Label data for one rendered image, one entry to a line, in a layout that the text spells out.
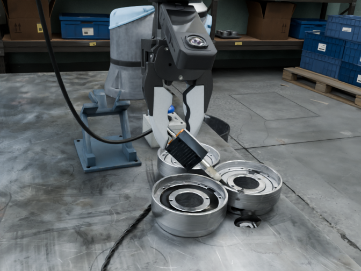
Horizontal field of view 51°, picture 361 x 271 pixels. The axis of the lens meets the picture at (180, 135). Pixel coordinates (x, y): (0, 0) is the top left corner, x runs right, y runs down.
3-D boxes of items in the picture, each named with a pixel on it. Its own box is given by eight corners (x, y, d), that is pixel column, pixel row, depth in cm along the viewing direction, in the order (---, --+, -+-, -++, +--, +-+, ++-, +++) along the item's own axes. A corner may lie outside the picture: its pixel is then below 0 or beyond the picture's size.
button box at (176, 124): (185, 144, 76) (186, 122, 74) (151, 148, 73) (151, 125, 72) (172, 129, 83) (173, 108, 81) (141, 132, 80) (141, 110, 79)
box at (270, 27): (293, 40, 456) (300, 2, 439) (255, 40, 439) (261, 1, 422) (274, 34, 493) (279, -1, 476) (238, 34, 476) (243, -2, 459)
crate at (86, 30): (109, 34, 420) (109, 13, 411) (113, 40, 387) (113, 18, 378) (60, 33, 405) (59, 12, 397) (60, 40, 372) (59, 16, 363)
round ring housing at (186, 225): (183, 252, 47) (186, 225, 45) (136, 212, 54) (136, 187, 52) (240, 221, 53) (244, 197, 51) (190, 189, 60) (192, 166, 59)
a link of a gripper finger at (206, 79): (210, 109, 55) (206, 48, 52) (215, 111, 54) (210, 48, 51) (180, 115, 54) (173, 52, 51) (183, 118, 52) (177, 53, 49)
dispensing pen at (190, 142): (247, 202, 52) (158, 118, 51) (229, 212, 55) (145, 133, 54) (253, 192, 53) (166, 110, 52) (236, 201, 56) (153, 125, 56)
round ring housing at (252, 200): (265, 227, 52) (269, 202, 50) (198, 202, 57) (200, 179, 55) (286, 194, 60) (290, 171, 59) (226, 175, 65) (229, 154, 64)
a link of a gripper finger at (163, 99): (156, 140, 58) (164, 80, 56) (167, 151, 53) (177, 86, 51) (136, 139, 57) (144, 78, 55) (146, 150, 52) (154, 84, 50)
